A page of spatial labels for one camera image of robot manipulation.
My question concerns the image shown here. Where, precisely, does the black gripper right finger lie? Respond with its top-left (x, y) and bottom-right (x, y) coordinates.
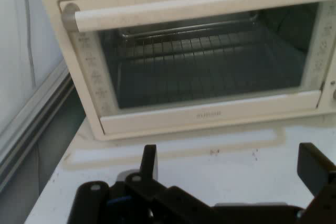
top-left (296, 142), bottom-right (336, 224)

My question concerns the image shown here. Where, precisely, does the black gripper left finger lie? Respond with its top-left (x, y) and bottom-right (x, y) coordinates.
top-left (67, 144), bottom-right (216, 224)

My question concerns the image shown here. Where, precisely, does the oven glass door with handle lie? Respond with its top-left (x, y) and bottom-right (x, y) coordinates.
top-left (59, 0), bottom-right (336, 135)

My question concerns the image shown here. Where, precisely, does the wire oven rack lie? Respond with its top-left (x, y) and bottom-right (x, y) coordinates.
top-left (115, 11), bottom-right (263, 59)

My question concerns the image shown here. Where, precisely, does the aluminium rail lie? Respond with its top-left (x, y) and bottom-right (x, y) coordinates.
top-left (0, 58), bottom-right (77, 192)

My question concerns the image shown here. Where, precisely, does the thin pale wall cable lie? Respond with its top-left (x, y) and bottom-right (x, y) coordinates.
top-left (22, 0), bottom-right (37, 86)

